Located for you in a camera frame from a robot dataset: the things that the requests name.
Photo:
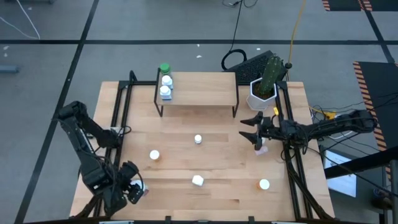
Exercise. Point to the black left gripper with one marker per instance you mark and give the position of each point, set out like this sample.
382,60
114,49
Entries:
115,199

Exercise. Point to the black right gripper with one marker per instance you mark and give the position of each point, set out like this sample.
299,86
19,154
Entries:
270,130

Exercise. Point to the white-capped medicine bottle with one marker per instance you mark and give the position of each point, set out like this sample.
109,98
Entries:
136,183

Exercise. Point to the plain white medicine bottle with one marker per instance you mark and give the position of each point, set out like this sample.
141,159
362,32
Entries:
261,151

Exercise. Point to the small white medicine bottle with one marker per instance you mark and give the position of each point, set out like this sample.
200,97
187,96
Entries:
198,138

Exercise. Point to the white melatonin bottle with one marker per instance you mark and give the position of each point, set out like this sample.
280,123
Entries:
197,180

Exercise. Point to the white blue-label medicine bottle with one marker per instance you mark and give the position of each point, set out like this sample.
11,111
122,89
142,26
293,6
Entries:
167,81
165,91

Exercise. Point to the green-capped medicine bottle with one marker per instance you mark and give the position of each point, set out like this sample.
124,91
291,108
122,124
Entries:
165,68

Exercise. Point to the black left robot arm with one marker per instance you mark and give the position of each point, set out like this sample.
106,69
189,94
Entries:
93,174

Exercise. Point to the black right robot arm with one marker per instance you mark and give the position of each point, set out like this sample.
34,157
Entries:
335,126

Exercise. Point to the white plant pot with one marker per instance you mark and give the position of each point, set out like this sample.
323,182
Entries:
256,104

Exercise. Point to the green cactus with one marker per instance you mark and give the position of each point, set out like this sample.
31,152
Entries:
270,74

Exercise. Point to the black keyboard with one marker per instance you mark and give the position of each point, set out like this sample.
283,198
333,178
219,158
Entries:
248,70

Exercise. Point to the wooden table in background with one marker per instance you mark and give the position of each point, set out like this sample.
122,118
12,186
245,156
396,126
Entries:
202,90

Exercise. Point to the white screen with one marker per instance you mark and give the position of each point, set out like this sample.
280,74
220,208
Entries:
342,174

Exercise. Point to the black metal beam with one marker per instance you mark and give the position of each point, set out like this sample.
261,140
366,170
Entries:
357,165

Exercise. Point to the black hazard-striped floor mat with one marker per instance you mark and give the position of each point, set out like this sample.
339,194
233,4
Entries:
345,4
384,93

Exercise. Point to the grey floor object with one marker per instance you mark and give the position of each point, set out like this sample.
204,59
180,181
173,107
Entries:
7,69

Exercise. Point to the black metal table frame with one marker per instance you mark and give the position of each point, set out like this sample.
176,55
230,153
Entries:
124,84
281,84

